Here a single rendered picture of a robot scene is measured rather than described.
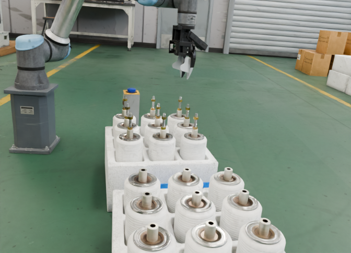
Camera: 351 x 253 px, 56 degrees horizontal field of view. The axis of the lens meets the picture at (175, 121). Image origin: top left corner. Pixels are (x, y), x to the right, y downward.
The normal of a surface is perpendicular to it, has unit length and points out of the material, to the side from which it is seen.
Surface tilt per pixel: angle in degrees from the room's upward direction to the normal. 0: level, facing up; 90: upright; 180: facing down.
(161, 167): 90
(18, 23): 90
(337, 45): 90
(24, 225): 0
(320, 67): 90
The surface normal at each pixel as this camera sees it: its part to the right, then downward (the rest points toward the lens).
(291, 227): 0.07, -0.95
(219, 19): 0.05, 0.32
